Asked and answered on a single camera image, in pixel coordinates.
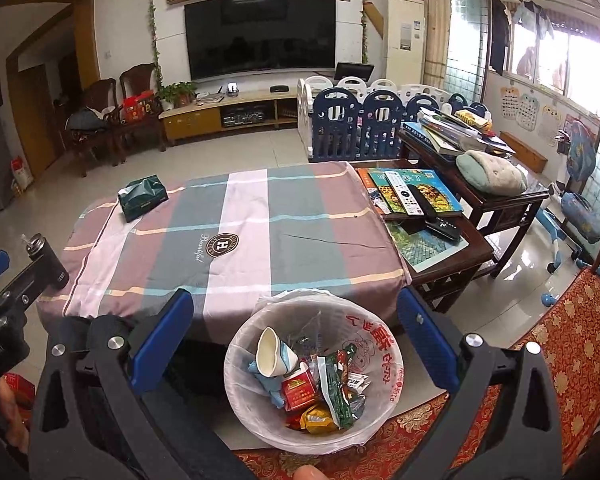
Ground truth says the blue white baby fence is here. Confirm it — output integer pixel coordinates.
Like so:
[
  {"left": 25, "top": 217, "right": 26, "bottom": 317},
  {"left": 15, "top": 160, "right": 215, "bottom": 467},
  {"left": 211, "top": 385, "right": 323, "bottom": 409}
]
[{"left": 297, "top": 76, "right": 491, "bottom": 162}]

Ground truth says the grey green cushion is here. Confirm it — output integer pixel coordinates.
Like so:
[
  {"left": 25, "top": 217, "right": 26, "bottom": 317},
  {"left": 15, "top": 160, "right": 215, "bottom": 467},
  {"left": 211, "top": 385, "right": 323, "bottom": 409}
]
[{"left": 455, "top": 150, "right": 528, "bottom": 196}]

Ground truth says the beige curtain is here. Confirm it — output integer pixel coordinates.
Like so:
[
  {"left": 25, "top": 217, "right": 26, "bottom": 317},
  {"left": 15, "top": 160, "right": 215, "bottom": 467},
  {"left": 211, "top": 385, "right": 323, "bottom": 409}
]
[{"left": 424, "top": 0, "right": 451, "bottom": 88}]

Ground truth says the green wafer snack bag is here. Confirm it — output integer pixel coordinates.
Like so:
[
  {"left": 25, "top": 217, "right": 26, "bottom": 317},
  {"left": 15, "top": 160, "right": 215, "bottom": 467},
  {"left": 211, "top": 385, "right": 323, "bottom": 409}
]
[{"left": 316, "top": 344, "right": 366, "bottom": 430}]

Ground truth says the red cigarette box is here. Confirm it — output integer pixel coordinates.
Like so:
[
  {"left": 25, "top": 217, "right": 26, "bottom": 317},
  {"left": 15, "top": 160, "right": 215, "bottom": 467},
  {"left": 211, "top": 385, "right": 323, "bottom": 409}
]
[{"left": 280, "top": 361, "right": 320, "bottom": 413}]

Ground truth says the wooden armchair right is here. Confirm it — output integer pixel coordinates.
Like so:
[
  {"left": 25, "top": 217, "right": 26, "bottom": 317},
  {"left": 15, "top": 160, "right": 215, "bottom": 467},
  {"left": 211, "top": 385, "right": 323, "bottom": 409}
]
[{"left": 114, "top": 63, "right": 166, "bottom": 164}]

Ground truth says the yellow snack bag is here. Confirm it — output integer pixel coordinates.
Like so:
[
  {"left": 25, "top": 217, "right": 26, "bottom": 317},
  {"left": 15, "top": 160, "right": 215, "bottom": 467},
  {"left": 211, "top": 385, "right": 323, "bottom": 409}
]
[{"left": 300, "top": 404, "right": 339, "bottom": 434}]

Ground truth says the black television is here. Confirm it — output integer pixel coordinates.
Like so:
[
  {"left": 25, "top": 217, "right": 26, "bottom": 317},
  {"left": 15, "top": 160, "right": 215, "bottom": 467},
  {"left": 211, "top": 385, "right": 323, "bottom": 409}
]
[{"left": 185, "top": 0, "right": 336, "bottom": 79}]

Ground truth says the white mesh trash basket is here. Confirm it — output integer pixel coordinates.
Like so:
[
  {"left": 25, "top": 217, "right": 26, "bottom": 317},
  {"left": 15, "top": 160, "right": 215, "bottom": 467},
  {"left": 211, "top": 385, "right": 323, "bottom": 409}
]
[{"left": 224, "top": 289, "right": 404, "bottom": 455}]

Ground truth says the stack of books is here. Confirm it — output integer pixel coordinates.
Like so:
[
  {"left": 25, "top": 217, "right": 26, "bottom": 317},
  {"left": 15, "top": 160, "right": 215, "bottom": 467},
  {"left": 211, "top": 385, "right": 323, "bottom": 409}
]
[{"left": 402, "top": 108, "right": 515, "bottom": 157}]

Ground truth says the person's right hand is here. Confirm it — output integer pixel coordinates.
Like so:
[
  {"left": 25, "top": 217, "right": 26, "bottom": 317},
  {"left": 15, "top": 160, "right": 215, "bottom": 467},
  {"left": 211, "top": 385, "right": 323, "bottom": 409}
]
[{"left": 292, "top": 465, "right": 330, "bottom": 480}]

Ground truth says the green tissue pack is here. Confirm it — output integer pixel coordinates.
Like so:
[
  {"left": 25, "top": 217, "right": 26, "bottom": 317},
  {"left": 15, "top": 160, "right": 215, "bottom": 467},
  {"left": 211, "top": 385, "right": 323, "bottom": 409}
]
[{"left": 117, "top": 174, "right": 169, "bottom": 222}]

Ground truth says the blue kids chair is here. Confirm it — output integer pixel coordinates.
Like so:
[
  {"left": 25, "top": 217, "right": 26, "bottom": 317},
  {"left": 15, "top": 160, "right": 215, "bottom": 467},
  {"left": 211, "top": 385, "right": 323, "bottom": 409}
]
[{"left": 535, "top": 119, "right": 600, "bottom": 274}]

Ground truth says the person's left hand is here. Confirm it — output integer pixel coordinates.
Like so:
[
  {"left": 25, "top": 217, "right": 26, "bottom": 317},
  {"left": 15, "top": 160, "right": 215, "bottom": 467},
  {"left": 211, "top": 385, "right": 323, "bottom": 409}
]
[{"left": 0, "top": 377, "right": 30, "bottom": 455}]

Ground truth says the potted green plant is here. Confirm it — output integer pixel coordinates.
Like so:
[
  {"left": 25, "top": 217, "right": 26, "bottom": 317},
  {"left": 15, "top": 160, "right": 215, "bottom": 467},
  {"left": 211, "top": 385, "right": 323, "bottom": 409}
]
[{"left": 158, "top": 81, "right": 196, "bottom": 108}]

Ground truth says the wooden tv cabinet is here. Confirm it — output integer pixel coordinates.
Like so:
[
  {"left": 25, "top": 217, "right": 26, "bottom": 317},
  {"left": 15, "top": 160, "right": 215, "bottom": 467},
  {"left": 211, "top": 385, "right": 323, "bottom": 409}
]
[{"left": 160, "top": 89, "right": 298, "bottom": 143}]

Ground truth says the black laptop monitor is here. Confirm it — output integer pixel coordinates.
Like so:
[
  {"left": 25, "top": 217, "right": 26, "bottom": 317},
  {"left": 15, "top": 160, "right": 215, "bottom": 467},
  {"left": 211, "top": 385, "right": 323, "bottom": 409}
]
[{"left": 334, "top": 62, "right": 375, "bottom": 82}]

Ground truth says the red gift box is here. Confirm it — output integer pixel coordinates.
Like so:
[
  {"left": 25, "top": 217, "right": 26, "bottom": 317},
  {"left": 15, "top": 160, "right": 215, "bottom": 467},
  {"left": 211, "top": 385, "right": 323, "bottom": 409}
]
[{"left": 122, "top": 90, "right": 162, "bottom": 124}]

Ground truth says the dark wooden side table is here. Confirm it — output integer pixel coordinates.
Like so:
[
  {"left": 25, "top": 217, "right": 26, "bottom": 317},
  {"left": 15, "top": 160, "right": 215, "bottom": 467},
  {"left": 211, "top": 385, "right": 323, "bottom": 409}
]
[{"left": 396, "top": 119, "right": 552, "bottom": 279}]

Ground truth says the colourful picture book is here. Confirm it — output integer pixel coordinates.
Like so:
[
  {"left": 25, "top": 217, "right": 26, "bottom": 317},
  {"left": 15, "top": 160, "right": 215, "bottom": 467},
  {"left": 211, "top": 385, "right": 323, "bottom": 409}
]
[{"left": 367, "top": 167, "right": 465, "bottom": 216}]

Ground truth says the red snack wrapper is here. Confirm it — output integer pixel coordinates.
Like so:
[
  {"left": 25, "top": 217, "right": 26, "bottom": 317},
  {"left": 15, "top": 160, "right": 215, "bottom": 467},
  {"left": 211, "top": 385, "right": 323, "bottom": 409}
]
[{"left": 285, "top": 412, "right": 303, "bottom": 431}]

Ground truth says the blue knotted cloth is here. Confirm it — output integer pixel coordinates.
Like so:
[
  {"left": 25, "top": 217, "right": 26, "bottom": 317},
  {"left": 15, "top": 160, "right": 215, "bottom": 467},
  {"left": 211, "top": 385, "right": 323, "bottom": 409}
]
[{"left": 247, "top": 361, "right": 285, "bottom": 408}]

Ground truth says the white remote control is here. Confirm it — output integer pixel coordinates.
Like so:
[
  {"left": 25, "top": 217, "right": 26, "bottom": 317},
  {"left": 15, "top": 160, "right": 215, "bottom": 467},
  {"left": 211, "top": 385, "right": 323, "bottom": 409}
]
[{"left": 385, "top": 171, "right": 424, "bottom": 217}]

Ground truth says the wooden armchair left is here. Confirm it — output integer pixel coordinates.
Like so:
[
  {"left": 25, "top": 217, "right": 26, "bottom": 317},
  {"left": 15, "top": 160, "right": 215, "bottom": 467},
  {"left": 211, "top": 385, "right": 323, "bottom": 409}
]
[{"left": 61, "top": 78, "right": 120, "bottom": 178}]

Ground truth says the dark wooden coffee table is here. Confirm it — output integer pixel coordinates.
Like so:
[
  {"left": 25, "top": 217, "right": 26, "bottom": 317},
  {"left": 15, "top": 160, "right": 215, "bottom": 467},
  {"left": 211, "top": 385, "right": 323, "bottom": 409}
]
[{"left": 354, "top": 160, "right": 494, "bottom": 313}]

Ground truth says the white air conditioner tower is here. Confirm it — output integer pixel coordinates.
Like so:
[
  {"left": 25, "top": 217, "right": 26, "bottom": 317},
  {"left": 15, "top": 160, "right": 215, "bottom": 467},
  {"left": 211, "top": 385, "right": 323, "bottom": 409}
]
[{"left": 385, "top": 0, "right": 426, "bottom": 88}]

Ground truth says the plaid tablecloth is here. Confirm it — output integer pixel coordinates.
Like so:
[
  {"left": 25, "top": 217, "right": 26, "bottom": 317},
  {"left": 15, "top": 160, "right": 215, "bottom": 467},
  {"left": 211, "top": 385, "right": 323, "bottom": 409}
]
[{"left": 38, "top": 162, "right": 411, "bottom": 344}]

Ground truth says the black remote control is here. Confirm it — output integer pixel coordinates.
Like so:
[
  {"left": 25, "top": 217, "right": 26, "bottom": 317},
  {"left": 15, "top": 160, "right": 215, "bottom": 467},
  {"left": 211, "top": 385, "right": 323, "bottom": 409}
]
[{"left": 407, "top": 184, "right": 460, "bottom": 243}]

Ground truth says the white blue paper cup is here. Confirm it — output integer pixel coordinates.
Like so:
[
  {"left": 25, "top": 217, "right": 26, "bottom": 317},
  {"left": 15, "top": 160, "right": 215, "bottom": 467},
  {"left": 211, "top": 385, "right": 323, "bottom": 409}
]
[{"left": 256, "top": 327, "right": 299, "bottom": 378}]

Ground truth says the wooden armchair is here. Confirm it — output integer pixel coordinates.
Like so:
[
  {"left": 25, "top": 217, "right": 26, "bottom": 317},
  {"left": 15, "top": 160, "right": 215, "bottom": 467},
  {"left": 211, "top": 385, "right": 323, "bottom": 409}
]
[
  {"left": 61, "top": 78, "right": 120, "bottom": 178},
  {"left": 114, "top": 63, "right": 166, "bottom": 164}
]

